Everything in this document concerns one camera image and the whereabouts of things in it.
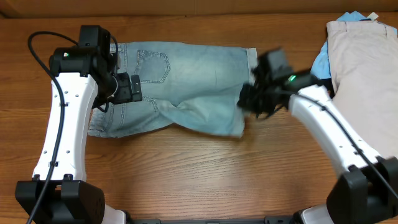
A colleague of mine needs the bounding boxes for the light blue denim shorts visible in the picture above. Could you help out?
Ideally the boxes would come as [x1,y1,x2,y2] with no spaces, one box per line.
[88,42,257,138]

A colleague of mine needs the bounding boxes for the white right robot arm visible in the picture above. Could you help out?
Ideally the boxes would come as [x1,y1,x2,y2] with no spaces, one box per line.
[238,68,397,223]

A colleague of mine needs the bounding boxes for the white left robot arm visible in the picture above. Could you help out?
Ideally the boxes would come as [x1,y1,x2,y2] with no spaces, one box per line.
[15,44,133,223]

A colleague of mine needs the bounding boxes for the black garment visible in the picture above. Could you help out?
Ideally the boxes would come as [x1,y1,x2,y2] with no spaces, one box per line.
[317,78,335,99]

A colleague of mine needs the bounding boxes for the light blue garment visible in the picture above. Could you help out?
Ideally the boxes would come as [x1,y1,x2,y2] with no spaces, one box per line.
[311,11,397,84]

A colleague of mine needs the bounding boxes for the beige folded trousers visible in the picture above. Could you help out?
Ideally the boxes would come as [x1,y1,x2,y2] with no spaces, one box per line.
[326,21,397,157]

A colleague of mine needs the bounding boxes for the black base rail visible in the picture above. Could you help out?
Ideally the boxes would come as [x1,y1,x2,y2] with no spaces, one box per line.
[126,216,295,224]

